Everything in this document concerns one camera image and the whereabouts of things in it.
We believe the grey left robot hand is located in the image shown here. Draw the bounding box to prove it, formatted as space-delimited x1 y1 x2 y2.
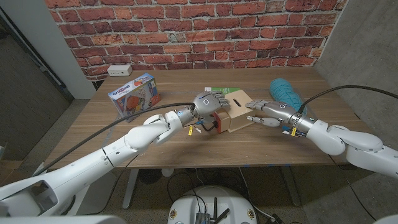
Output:
192 90 231 118

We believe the colourful toy carton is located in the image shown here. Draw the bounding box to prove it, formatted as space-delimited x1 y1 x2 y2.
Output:
108 72 162 123

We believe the green and white package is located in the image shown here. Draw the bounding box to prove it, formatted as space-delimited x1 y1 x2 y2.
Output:
204 86 241 95

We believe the white table leg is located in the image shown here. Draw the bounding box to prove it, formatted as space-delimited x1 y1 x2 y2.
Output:
122 169 140 210

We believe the wooden box with slot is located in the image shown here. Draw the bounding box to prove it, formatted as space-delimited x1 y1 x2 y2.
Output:
222 89 256 134

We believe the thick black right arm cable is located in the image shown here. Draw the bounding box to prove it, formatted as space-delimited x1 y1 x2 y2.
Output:
297 84 398 114

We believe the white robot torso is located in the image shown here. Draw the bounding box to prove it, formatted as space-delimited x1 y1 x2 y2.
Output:
167 185 259 224

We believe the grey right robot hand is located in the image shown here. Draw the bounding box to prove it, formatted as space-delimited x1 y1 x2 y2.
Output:
244 99 300 128

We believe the dark grey table leg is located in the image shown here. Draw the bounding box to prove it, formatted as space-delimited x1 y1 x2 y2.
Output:
279 166 302 207

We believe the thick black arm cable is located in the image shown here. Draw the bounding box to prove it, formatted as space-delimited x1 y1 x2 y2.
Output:
297 84 398 114
39 101 197 177

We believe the teal yarn skein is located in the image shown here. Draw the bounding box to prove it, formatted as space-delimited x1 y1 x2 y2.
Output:
269 77 308 116

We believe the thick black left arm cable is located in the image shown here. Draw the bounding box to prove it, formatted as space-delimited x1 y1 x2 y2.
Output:
39 101 197 177

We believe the wooden drawer with red front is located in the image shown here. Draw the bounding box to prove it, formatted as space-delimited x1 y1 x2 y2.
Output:
201 108 233 134

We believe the dark round floor object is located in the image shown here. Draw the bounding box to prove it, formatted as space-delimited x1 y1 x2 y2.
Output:
138 169 162 185

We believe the printed brick backdrop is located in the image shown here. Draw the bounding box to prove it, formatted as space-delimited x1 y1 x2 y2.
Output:
44 0 349 82

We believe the thin black left wrist cable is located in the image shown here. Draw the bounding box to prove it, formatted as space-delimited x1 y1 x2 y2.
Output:
91 154 139 216

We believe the white power outlet strip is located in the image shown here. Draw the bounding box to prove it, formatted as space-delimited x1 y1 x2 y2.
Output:
106 64 134 77

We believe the grey torso electronics box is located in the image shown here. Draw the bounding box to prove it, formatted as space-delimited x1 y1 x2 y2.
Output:
195 212 211 224

